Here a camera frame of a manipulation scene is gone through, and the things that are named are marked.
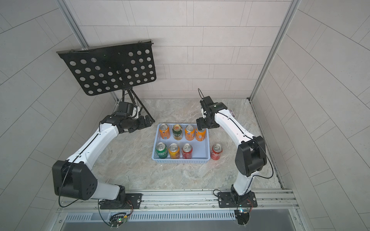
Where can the right circuit board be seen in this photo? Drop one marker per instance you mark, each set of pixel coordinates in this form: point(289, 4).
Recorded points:
point(242, 216)

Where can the yellow-orange Schweppes can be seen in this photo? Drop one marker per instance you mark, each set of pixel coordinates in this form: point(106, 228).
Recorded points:
point(174, 151)

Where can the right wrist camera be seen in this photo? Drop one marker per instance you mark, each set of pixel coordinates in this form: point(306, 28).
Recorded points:
point(206, 106)

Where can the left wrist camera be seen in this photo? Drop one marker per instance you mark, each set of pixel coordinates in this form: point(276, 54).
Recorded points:
point(127, 109)

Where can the black perforated music stand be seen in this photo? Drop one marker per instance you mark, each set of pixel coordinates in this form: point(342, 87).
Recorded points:
point(103, 69)

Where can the green Sprite can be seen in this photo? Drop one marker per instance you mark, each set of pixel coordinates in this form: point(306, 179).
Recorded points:
point(161, 150)

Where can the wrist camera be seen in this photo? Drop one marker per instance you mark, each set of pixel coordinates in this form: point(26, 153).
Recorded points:
point(127, 109)
point(206, 106)

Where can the aluminium mounting rail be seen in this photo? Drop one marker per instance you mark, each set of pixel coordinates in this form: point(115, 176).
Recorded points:
point(206, 200)

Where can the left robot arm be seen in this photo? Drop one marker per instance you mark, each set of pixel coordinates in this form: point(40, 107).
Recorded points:
point(73, 177)

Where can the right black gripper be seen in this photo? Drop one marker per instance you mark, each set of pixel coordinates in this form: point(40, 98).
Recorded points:
point(201, 123)

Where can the left circuit board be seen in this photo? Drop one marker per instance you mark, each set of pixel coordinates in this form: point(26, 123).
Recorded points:
point(116, 220)

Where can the red cola can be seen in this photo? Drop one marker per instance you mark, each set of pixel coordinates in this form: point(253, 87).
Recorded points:
point(187, 150)
point(216, 151)

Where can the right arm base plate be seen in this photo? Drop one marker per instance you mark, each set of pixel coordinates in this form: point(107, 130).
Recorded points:
point(233, 200)

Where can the green gold-top tea can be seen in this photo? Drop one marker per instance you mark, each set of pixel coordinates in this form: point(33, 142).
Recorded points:
point(177, 132)

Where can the orange soda can back-left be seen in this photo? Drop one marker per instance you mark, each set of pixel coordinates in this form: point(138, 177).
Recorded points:
point(164, 131)

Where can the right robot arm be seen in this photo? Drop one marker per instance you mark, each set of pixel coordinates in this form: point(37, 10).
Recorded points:
point(251, 154)

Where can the light blue plastic basket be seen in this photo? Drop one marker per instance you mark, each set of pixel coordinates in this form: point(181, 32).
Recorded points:
point(201, 149)

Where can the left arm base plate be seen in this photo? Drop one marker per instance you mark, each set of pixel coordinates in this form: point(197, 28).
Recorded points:
point(123, 201)

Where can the circuit board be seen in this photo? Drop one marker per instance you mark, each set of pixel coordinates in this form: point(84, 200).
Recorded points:
point(116, 220)
point(242, 216)

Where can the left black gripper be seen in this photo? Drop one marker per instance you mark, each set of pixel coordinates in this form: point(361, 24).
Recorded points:
point(143, 124)

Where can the orange Fanta can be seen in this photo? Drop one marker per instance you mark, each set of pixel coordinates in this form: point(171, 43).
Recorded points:
point(189, 132)
point(200, 134)

